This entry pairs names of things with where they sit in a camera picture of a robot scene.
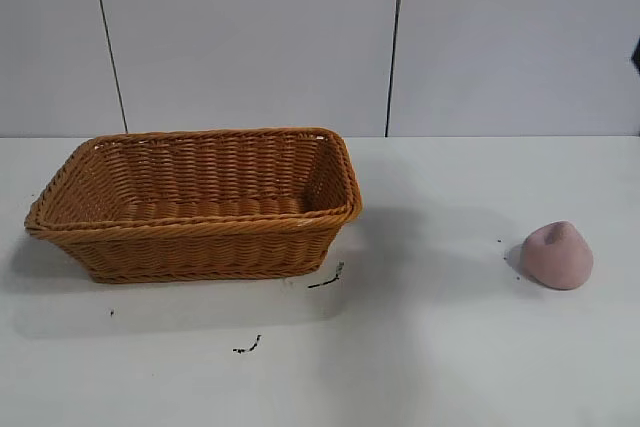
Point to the pink peach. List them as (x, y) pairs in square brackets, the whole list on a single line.
[(557, 259)]

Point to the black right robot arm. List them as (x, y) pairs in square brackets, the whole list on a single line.
[(636, 54)]

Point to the brown woven wicker basket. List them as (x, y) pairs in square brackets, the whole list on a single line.
[(200, 242)]

